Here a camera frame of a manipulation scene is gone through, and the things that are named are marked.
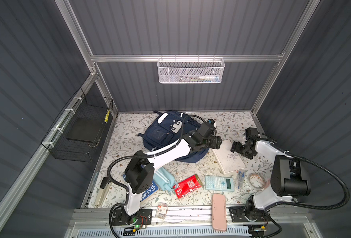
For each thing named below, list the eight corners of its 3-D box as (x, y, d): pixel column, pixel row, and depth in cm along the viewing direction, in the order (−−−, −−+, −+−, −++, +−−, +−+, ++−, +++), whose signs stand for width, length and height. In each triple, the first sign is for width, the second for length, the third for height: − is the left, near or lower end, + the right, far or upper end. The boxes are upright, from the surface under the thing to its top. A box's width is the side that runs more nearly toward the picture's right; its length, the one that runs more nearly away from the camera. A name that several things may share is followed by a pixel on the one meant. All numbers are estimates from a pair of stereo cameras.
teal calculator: (205, 191, 83) (206, 189, 82) (204, 177, 89) (204, 175, 87) (234, 191, 83) (235, 189, 82) (231, 177, 88) (232, 175, 87)
